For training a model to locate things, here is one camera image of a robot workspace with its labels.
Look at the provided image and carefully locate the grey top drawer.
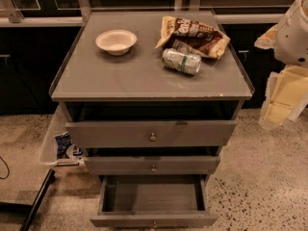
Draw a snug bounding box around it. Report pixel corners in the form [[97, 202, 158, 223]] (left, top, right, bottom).
[[65, 120, 236, 148]]

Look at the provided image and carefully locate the grey drawer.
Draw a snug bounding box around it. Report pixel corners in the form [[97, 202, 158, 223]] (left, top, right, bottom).
[[65, 120, 236, 148], [84, 156, 220, 175], [90, 175, 217, 228]]

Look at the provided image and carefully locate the black floor bar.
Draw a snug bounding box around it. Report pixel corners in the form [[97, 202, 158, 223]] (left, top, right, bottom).
[[19, 169, 55, 231]]

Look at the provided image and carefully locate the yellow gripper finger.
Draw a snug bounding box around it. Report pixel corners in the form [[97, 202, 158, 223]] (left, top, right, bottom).
[[254, 25, 277, 50], [259, 64, 308, 130]]

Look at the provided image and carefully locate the grey middle drawer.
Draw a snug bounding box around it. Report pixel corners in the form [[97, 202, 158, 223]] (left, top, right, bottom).
[[84, 156, 220, 175]]

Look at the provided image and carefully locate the silver green soda can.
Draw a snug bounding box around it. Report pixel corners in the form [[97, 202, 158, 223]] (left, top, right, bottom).
[[162, 48, 201, 75]]

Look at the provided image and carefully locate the blue snack packet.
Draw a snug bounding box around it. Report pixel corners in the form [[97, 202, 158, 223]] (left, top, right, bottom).
[[54, 132, 83, 160]]

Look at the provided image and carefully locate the black cable on floor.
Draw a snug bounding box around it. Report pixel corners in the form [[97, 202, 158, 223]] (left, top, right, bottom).
[[0, 156, 11, 180]]

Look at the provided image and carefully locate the brown chip bag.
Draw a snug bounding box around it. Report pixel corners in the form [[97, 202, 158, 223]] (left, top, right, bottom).
[[156, 15, 230, 59]]

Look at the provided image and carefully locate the grey bottom drawer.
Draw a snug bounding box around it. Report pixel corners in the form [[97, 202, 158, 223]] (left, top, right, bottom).
[[90, 175, 217, 228]]

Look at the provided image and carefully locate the white paper bowl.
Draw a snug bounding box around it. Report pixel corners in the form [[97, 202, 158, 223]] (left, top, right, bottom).
[[95, 30, 137, 56]]

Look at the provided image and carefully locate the clear plastic bin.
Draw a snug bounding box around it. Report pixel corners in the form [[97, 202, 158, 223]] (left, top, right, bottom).
[[39, 106, 88, 173]]

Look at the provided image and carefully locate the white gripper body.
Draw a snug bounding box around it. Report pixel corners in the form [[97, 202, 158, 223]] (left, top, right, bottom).
[[274, 0, 308, 66]]

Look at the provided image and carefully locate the grey drawer cabinet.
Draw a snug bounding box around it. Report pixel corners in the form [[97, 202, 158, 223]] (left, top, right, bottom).
[[48, 11, 256, 178]]

